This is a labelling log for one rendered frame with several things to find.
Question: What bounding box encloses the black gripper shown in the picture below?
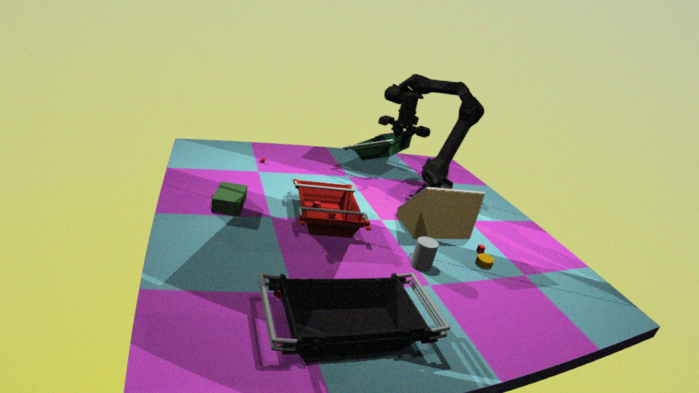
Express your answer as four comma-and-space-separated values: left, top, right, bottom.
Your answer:
378, 106, 430, 148

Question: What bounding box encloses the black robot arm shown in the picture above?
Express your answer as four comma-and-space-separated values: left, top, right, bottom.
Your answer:
384, 74, 484, 188

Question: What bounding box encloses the green block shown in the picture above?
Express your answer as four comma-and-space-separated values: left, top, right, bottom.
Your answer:
211, 181, 248, 216

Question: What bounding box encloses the yellow cylinder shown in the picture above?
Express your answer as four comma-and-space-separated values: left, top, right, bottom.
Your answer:
475, 253, 494, 269

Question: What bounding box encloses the grey cylinder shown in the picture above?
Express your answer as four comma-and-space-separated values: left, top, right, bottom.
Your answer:
411, 237, 439, 272

